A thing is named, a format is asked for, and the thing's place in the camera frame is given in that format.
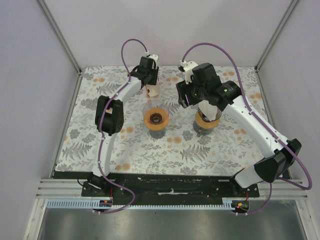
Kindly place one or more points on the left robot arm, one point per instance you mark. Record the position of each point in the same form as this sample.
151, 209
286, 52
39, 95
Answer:
109, 119

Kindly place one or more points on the glass carafe brown band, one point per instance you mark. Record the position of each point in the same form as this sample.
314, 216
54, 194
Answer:
157, 134

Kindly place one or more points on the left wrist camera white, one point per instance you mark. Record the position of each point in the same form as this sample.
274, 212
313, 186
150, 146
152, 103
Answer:
155, 57

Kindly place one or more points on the aluminium frame rail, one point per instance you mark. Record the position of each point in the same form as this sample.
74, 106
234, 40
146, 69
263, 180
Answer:
58, 34

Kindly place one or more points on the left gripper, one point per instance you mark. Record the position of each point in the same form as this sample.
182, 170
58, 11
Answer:
155, 72

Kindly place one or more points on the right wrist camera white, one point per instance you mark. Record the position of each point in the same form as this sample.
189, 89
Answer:
187, 69

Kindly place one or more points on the floral table mat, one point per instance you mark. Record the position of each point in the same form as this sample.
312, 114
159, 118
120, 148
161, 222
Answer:
177, 151

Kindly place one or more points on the ribbed glass dripper cone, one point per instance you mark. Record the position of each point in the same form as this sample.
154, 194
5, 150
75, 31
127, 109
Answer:
217, 113

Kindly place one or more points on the glass coffee server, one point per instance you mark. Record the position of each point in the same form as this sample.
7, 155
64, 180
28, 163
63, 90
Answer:
200, 131

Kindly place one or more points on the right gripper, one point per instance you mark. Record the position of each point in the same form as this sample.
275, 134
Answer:
183, 89

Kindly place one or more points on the white paper coffee filter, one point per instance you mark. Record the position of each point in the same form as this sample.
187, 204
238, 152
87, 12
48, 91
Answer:
208, 111

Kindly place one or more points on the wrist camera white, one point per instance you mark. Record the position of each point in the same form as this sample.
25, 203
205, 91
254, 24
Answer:
187, 69
155, 57

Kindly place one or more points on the white cable duct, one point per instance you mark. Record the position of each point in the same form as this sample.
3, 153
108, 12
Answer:
98, 204

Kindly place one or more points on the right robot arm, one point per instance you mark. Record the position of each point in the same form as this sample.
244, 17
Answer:
202, 87

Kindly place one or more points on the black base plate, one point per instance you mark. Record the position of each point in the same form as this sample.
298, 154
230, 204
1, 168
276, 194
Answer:
156, 184

